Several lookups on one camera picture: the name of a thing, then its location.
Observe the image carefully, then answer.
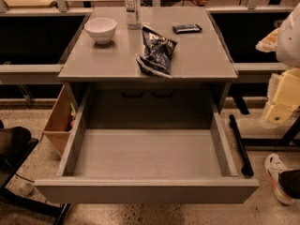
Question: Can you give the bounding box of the small dark snack packet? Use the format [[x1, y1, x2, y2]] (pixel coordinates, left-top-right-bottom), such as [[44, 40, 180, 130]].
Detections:
[[172, 24, 202, 34]]

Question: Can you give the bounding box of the black chair base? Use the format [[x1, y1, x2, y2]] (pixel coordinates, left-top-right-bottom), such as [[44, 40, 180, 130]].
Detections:
[[0, 119, 71, 225]]

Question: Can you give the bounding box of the white ceramic bowl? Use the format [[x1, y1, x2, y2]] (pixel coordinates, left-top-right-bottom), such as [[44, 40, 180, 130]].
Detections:
[[84, 18, 117, 44]]

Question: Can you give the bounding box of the grey metal cabinet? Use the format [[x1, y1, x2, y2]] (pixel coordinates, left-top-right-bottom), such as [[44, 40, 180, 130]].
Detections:
[[59, 7, 237, 128]]

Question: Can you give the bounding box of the white sneaker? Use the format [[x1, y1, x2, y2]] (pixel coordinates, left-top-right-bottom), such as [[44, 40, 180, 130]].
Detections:
[[264, 153, 294, 205]]

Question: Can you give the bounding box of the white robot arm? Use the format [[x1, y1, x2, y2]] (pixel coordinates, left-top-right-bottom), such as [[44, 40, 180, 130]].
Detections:
[[256, 4, 300, 128]]

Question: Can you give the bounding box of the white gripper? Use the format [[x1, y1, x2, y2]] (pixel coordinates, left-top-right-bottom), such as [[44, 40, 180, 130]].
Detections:
[[255, 28, 300, 128]]

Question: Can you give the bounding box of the blue chip bag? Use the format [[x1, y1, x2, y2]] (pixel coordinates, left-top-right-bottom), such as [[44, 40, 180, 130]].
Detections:
[[136, 25, 177, 78]]

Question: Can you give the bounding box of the brown cardboard box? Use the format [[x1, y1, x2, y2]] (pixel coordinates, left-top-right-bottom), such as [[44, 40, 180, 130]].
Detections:
[[43, 85, 77, 157]]

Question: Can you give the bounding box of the clear plastic water bottle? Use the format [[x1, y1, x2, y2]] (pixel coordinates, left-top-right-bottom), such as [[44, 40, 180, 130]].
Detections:
[[125, 0, 141, 29]]

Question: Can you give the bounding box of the open grey top drawer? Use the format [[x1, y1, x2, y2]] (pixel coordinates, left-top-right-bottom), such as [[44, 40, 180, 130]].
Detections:
[[35, 88, 259, 203]]

